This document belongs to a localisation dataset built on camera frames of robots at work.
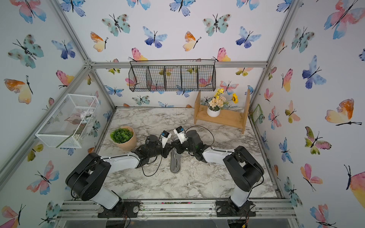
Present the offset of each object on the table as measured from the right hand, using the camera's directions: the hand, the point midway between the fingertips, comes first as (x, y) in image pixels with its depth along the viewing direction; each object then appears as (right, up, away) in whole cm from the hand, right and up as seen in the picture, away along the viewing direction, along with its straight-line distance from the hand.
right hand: (172, 142), depth 86 cm
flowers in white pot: (+29, +24, +5) cm, 38 cm away
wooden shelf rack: (+45, +14, +18) cm, 50 cm away
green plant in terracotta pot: (-30, +2, +3) cm, 30 cm away
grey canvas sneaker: (+1, -12, +1) cm, 12 cm away
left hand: (+1, -2, +3) cm, 4 cm away
